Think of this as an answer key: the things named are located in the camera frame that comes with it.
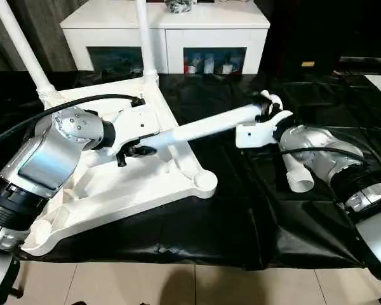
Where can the white plastic table top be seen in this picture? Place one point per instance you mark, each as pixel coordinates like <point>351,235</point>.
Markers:
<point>146,190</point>

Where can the white plastic table leg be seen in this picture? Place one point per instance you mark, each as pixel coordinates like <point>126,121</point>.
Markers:
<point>28,54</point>
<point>300,181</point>
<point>146,41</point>
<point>203,125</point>

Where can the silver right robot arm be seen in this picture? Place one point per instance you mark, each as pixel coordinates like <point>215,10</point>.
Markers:
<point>330,152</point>

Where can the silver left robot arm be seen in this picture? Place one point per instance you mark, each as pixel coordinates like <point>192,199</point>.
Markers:
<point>41,159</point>

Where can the small yellow label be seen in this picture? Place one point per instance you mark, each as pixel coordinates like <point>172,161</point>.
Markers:
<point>308,63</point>

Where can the red and white container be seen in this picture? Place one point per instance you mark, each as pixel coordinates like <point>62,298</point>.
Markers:
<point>190,67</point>

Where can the black low cabinet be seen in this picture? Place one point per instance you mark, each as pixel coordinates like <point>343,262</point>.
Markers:
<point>320,28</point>

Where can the black plastic mat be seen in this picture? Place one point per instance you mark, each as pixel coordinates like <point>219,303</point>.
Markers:
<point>241,222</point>

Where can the white sideboard cabinet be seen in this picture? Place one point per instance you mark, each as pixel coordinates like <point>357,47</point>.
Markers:
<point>114,25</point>

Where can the bag of black items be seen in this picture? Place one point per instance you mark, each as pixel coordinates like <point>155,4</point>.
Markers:
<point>179,5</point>

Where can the dark grey curtain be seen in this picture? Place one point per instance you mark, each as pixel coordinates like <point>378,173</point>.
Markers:
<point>12,41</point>

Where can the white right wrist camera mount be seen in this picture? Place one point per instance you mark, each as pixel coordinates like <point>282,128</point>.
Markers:
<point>254,133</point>

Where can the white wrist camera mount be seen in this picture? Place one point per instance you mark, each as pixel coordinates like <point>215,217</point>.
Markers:
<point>139,120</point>
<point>254,133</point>

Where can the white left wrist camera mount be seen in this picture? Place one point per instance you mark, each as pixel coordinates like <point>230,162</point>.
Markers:
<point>139,120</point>

